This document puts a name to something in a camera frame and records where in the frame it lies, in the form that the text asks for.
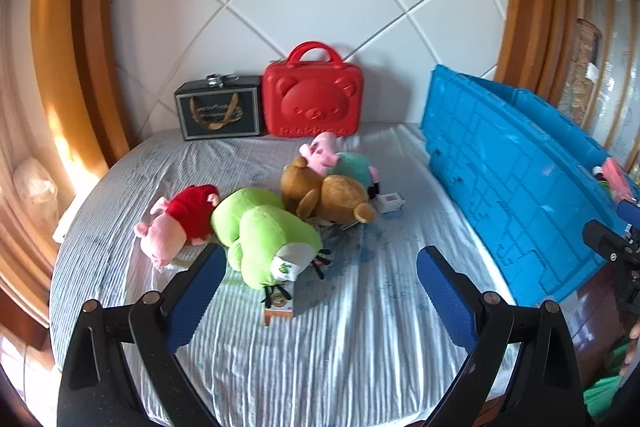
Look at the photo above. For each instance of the striped grey bedsheet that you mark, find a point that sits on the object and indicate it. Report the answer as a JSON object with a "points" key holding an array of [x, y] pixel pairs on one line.
{"points": [[360, 347]]}

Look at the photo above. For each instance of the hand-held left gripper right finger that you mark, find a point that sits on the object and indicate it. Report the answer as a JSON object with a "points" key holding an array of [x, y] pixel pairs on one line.
{"points": [[445, 292]]}

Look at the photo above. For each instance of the person's right hand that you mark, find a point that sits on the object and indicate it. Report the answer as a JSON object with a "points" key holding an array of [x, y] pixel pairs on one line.
{"points": [[631, 354]]}

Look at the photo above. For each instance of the small white box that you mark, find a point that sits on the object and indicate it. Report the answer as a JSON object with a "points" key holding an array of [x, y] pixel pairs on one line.
{"points": [[390, 203]]}

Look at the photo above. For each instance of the patterned curtain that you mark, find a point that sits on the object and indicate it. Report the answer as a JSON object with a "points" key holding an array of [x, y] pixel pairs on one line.
{"points": [[615, 57]]}

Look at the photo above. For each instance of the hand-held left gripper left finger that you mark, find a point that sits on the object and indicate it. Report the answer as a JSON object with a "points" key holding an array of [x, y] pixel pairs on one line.
{"points": [[195, 297]]}

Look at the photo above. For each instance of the wooden bed frame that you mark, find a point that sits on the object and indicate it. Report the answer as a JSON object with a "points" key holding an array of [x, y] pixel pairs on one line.
{"points": [[590, 317]]}

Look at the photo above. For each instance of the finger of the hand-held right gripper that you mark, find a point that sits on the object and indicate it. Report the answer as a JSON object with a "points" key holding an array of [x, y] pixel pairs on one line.
{"points": [[602, 239], [629, 210]]}

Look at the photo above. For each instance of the blue plastic crate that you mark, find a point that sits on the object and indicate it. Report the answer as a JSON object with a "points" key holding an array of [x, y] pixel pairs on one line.
{"points": [[500, 167]]}

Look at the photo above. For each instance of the small orange box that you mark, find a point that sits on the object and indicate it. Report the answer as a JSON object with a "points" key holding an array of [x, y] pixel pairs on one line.
{"points": [[277, 309]]}

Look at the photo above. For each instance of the pink pig plush red shirt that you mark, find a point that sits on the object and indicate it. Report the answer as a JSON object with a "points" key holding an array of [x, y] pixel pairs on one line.
{"points": [[185, 217]]}

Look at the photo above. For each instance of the red bear-face suitcase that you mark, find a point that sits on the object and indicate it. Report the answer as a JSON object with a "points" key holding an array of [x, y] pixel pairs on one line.
{"points": [[312, 99]]}

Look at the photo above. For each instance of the green clothing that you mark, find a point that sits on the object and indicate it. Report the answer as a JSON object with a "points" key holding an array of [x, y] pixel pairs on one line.
{"points": [[607, 394]]}

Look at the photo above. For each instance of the brown bear plush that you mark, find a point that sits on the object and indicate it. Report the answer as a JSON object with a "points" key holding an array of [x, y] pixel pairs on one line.
{"points": [[340, 199]]}

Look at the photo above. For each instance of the pink pig plush teal dress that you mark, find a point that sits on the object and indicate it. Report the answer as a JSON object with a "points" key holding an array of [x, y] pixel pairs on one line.
{"points": [[345, 164]]}

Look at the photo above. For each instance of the pink toy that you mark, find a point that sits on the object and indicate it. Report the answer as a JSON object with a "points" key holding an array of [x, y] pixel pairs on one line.
{"points": [[614, 177]]}

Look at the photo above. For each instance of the green plush toy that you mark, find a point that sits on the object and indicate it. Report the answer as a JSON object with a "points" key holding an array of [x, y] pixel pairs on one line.
{"points": [[260, 227]]}

